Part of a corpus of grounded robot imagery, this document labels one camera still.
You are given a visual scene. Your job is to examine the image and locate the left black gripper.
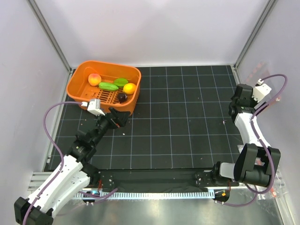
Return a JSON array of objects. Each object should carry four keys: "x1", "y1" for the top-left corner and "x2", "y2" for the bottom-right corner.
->
[{"x1": 91, "y1": 107, "x2": 129, "y2": 147}]

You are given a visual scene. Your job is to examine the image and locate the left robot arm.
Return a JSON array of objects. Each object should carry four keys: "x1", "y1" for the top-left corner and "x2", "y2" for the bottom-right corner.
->
[{"x1": 14, "y1": 107, "x2": 131, "y2": 225}]

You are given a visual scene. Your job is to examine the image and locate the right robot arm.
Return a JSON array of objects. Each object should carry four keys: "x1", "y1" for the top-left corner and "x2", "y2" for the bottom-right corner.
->
[{"x1": 211, "y1": 83, "x2": 281, "y2": 187}]

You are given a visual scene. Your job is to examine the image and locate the spare clear zip bags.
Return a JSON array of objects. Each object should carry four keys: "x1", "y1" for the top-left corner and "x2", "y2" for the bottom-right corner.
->
[{"x1": 245, "y1": 74, "x2": 288, "y2": 198}]

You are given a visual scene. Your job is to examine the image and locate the dark purple toy fruit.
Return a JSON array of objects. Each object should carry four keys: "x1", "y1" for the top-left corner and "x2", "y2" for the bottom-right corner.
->
[{"x1": 117, "y1": 92, "x2": 128, "y2": 104}]

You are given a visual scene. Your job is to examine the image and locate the yellow orange toy fruit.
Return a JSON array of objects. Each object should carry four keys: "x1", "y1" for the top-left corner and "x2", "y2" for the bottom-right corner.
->
[{"x1": 123, "y1": 83, "x2": 136, "y2": 95}]

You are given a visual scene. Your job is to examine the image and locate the orange plastic basket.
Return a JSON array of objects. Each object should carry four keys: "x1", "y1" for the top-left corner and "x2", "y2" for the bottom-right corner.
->
[{"x1": 66, "y1": 60, "x2": 142, "y2": 113}]

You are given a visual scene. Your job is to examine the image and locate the long green toy vegetable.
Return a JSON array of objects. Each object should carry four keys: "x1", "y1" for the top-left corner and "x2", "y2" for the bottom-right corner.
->
[{"x1": 98, "y1": 82, "x2": 119, "y2": 91}]

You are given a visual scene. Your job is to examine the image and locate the small green toy vegetable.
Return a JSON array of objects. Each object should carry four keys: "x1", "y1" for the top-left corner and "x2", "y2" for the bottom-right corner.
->
[{"x1": 113, "y1": 78, "x2": 129, "y2": 88}]

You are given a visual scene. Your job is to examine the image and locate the peach toy fruit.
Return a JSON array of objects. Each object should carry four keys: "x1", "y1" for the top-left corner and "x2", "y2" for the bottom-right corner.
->
[{"x1": 88, "y1": 73, "x2": 102, "y2": 86}]

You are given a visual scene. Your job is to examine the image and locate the black base bar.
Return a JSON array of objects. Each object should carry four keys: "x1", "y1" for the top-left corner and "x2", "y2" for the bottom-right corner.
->
[{"x1": 88, "y1": 168, "x2": 239, "y2": 193}]

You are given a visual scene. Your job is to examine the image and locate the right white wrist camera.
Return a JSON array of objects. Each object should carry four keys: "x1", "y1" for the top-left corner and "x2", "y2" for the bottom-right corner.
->
[{"x1": 252, "y1": 79, "x2": 272, "y2": 103}]

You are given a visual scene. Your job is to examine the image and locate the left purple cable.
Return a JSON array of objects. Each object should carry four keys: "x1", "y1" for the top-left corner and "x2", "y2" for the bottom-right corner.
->
[{"x1": 22, "y1": 100, "x2": 118, "y2": 225}]

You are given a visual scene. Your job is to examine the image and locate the purple cable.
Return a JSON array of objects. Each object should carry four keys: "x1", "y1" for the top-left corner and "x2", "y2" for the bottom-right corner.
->
[
  {"x1": 215, "y1": 74, "x2": 289, "y2": 207},
  {"x1": 22, "y1": 100, "x2": 118, "y2": 225}
]

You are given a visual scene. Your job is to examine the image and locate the white slotted cable duct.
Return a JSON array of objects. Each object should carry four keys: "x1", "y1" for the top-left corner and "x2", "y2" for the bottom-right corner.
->
[{"x1": 74, "y1": 189, "x2": 215, "y2": 200}]

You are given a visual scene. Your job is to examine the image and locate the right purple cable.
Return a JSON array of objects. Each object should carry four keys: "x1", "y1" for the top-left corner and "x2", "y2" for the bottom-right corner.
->
[{"x1": 215, "y1": 74, "x2": 289, "y2": 207}]

